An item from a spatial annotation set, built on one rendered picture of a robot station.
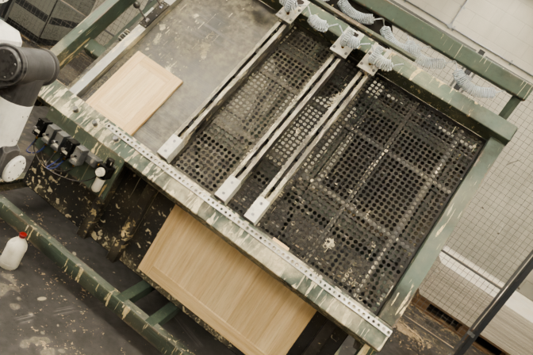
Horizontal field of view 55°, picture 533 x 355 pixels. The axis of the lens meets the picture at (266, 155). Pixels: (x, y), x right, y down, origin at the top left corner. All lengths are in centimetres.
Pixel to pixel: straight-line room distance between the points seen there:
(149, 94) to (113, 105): 19
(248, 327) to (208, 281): 31
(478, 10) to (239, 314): 574
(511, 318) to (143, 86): 459
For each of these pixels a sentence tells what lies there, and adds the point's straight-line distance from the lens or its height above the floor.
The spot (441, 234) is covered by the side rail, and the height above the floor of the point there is 132.
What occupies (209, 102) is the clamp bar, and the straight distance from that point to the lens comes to 267.
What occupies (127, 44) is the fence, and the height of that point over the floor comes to 123.
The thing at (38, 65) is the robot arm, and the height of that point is 135.
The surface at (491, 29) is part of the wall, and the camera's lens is 756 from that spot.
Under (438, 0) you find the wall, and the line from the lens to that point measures 751.
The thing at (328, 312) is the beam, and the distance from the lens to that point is 236.
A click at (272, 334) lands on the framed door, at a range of 275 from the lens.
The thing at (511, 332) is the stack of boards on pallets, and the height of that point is 35.
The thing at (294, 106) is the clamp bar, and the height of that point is 143.
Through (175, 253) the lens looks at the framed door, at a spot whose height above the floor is 45.
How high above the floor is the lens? 173
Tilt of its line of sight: 13 degrees down
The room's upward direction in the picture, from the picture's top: 32 degrees clockwise
